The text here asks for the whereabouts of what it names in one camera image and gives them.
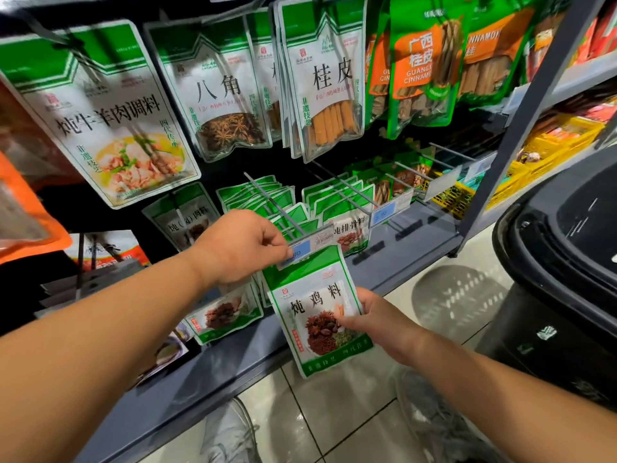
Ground person's left hand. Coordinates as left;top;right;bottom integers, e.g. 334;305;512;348
188;209;295;290

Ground person's right hand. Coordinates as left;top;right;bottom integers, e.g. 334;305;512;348
342;287;426;367

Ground row of clear green-top packets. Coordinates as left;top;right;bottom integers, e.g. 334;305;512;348
143;173;321;345

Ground green white stew seasoning packet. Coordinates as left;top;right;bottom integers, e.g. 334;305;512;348
262;244;375;379

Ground row of green white packets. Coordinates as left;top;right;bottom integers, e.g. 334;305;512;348
301;176;377;257

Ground row of yellow black packets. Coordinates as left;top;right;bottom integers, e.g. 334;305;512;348
429;178;478;220

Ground clear brown-spice packets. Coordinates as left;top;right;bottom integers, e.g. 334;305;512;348
145;9;285;162

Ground clear cinnamon packets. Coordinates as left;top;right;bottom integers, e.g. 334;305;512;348
273;0;370;165

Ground black shopping basket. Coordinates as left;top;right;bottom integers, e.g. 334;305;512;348
492;149;617;411

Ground orange seasoning packet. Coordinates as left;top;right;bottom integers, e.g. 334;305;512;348
0;154;73;266

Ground green orange Guangxi cinnamon bags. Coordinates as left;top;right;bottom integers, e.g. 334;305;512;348
458;0;572;110
366;0;464;141

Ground person's left forearm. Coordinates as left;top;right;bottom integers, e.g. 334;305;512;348
0;250;223;463

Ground person's right forearm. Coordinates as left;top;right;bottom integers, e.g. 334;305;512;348
405;327;617;463

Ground person's right shoe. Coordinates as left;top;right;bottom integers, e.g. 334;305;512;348
395;366;505;463

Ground person's shoe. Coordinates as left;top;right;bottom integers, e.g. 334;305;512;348
395;366;505;463
201;398;262;463

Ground person's left shoe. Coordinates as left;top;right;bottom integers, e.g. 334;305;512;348
201;398;262;463

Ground row of red orange packets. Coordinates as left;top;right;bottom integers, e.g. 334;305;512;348
573;0;617;64

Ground blue white price tag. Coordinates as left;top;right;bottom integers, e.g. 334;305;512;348
287;221;339;263
371;188;416;228

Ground yellow display trays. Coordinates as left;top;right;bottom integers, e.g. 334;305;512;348
487;96;617;208

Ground gray metal shelving unit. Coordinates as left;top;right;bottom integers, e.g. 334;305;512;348
453;0;617;259

